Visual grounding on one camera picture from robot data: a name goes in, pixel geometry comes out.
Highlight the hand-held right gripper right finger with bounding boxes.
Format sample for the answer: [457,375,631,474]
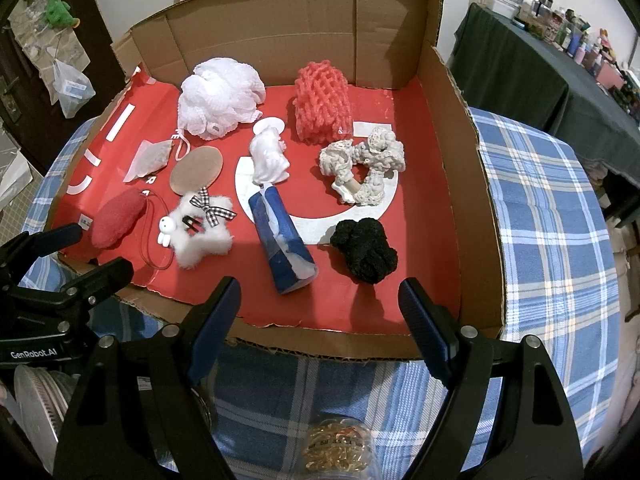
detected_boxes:
[398,277,586,480]

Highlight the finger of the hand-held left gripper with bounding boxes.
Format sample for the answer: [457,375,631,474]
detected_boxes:
[0,223,83,281]
[20,257,135,321]

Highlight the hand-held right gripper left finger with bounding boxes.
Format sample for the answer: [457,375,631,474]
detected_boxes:
[52,276,242,480]

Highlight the red fabric pouch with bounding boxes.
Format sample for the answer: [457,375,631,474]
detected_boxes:
[90,191,173,268]

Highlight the white fluffy star keychain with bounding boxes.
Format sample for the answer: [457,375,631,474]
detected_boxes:
[157,187,237,269]

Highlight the black fuzzy scrunchie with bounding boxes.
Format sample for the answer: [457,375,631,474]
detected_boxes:
[330,217,399,283]

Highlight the blue white cloth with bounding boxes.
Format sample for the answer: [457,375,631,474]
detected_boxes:
[248,185,319,293]

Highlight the translucent mesh packet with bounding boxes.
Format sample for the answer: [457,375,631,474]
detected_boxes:
[122,139,173,184]

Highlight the tan round powder puff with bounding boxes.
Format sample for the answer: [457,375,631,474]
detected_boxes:
[170,146,224,195]

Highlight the cream crochet scrunchie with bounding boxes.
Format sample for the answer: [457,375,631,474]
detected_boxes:
[319,127,406,206]

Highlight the white soft wrap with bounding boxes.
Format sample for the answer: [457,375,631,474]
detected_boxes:
[249,116,291,186]

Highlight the white mesh bath loofah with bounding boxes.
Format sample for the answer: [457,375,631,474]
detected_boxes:
[172,57,267,161]

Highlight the red foam net sleeve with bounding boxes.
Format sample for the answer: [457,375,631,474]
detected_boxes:
[292,61,351,145]

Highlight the cardboard box red inside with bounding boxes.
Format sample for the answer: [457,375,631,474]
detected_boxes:
[39,0,506,361]

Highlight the large glass jar metal lid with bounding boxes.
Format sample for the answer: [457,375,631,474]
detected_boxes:
[10,362,76,446]

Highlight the blue plaid blanket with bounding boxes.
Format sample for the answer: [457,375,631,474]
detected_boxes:
[25,107,621,480]

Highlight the hanging clear plastic bag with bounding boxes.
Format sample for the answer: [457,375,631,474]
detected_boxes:
[50,59,96,120]

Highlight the small clear plastic jar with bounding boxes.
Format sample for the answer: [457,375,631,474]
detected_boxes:
[295,412,376,480]

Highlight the hanging fabric organizer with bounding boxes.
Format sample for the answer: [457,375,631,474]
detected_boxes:
[7,0,93,71]

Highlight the dark brown door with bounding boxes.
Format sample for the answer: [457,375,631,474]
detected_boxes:
[0,0,126,126]

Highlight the green plush toy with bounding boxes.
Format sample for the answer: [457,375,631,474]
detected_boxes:
[44,0,81,28]

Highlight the table with dark cloth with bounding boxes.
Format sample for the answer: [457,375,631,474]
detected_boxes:
[448,2,640,221]

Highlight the cluttered side table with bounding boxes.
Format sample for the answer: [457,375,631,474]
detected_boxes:
[520,0,640,126]

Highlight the metal door handle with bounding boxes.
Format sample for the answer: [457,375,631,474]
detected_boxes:
[0,72,21,121]

